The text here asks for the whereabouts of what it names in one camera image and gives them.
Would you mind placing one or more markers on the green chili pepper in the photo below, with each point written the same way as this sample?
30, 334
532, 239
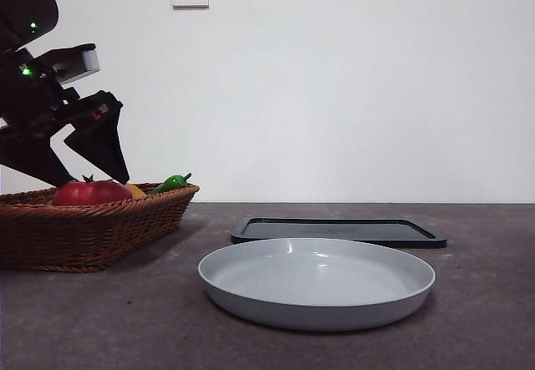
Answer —
169, 184

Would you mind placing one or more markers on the white round plate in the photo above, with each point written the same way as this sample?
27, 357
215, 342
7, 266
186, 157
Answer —
317, 286

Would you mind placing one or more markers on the orange round fruit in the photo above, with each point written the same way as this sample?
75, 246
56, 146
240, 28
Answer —
139, 191

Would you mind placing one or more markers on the pale grey left wrist camera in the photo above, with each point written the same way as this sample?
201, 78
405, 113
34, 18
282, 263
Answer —
79, 67

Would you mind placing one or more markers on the black rectangular tray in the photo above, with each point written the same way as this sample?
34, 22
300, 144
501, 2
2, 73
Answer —
376, 231

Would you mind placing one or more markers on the red tomato with green stem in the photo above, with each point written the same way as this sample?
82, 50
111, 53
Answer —
92, 194

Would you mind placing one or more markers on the brown wicker basket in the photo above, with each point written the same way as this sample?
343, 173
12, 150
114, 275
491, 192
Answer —
83, 236

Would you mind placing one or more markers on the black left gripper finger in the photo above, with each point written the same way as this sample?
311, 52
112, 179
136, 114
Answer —
33, 153
102, 144

